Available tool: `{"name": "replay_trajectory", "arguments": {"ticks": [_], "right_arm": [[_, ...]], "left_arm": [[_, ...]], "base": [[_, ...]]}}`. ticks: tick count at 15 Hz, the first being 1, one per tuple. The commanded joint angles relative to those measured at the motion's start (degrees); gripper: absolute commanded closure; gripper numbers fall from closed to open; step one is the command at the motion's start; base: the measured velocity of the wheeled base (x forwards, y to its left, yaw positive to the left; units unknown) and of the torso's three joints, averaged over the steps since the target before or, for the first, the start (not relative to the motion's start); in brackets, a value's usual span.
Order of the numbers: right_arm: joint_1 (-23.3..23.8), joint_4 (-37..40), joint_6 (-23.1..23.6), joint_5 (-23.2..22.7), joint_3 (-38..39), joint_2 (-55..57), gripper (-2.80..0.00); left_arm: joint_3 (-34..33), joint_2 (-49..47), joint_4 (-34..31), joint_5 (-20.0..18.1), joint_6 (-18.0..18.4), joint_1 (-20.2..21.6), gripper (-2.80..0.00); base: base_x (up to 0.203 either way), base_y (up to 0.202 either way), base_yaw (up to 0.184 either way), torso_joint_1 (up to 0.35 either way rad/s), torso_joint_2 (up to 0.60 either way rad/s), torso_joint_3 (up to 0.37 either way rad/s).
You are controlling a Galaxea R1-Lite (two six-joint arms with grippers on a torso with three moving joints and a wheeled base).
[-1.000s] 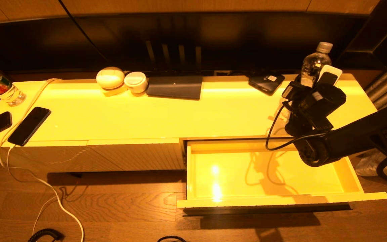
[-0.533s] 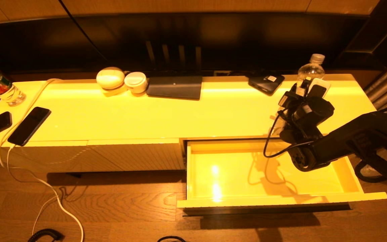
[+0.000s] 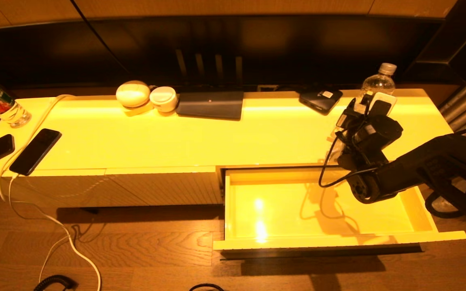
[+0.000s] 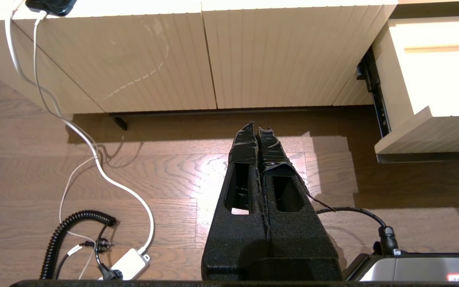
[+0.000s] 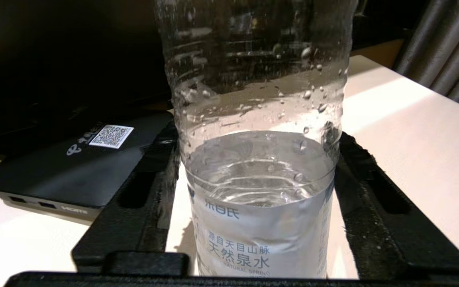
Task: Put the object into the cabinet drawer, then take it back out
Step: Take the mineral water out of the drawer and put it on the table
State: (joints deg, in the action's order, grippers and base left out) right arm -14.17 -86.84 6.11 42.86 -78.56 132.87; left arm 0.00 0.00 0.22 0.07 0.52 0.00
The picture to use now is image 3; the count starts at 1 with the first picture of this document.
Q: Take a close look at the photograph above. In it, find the clear bottle with white cap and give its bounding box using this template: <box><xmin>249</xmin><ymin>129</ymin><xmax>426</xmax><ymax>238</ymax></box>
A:
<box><xmin>329</xmin><ymin>63</ymin><xmax>397</xmax><ymax>163</ymax></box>

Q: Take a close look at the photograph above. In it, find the cream drawer with dark handle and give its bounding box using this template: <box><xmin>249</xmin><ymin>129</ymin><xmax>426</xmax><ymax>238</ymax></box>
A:
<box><xmin>213</xmin><ymin>165</ymin><xmax>466</xmax><ymax>259</ymax></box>

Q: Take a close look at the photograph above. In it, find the long white cabinet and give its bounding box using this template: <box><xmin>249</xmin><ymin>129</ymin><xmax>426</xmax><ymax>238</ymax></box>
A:
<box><xmin>0</xmin><ymin>89</ymin><xmax>466</xmax><ymax>209</ymax></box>

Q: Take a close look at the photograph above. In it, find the black device with white label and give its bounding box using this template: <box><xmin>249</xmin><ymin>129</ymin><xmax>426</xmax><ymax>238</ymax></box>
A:
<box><xmin>299</xmin><ymin>89</ymin><xmax>343</xmax><ymax>116</ymax></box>

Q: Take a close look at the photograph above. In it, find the dark wooden shelf unit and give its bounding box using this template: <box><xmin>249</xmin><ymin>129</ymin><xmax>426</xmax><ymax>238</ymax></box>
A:
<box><xmin>405</xmin><ymin>0</ymin><xmax>466</xmax><ymax>83</ymax></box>

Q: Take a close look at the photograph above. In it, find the dark grey flat box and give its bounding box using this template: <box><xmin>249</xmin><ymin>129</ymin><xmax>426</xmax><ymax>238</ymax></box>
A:
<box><xmin>176</xmin><ymin>91</ymin><xmax>244</xmax><ymax>120</ymax></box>

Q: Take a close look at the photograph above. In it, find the black television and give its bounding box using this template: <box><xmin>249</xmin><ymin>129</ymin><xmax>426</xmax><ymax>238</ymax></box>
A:
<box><xmin>0</xmin><ymin>14</ymin><xmax>444</xmax><ymax>93</ymax></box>

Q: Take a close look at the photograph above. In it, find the white round lidded cup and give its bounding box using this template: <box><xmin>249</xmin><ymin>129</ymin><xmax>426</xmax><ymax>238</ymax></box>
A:
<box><xmin>149</xmin><ymin>86</ymin><xmax>178</xmax><ymax>112</ymax></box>

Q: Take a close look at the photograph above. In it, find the white egg-shaped case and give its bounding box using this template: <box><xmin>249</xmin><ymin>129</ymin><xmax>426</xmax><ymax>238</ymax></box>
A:
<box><xmin>116</xmin><ymin>80</ymin><xmax>151</xmax><ymax>108</ymax></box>

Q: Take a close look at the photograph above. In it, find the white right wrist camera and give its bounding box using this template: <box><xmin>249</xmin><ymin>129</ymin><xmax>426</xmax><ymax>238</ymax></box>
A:
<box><xmin>368</xmin><ymin>92</ymin><xmax>398</xmax><ymax>118</ymax></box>

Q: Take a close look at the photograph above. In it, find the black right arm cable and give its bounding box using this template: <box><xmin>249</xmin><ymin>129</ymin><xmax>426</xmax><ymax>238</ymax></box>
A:
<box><xmin>318</xmin><ymin>125</ymin><xmax>377</xmax><ymax>189</ymax></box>

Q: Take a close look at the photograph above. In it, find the black base plug cable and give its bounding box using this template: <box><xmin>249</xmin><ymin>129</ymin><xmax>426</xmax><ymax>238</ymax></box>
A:
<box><xmin>189</xmin><ymin>283</ymin><xmax>225</xmax><ymax>291</ymax></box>

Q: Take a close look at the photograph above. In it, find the thin black television cable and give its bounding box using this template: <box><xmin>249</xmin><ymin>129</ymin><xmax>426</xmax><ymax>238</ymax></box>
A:
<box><xmin>70</xmin><ymin>0</ymin><xmax>130</xmax><ymax>75</ymax></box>

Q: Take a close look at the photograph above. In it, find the thick white power cable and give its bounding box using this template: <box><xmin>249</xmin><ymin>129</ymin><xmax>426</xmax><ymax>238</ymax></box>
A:
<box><xmin>0</xmin><ymin>94</ymin><xmax>102</xmax><ymax>291</ymax></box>

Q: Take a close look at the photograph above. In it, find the thin white phone cable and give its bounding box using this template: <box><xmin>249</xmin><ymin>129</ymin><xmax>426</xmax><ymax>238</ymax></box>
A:
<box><xmin>8</xmin><ymin>175</ymin><xmax>74</xmax><ymax>283</ymax></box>

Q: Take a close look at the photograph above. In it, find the black coiled cable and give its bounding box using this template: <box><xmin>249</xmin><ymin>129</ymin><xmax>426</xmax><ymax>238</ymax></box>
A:
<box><xmin>34</xmin><ymin>274</ymin><xmax>78</xmax><ymax>291</ymax></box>

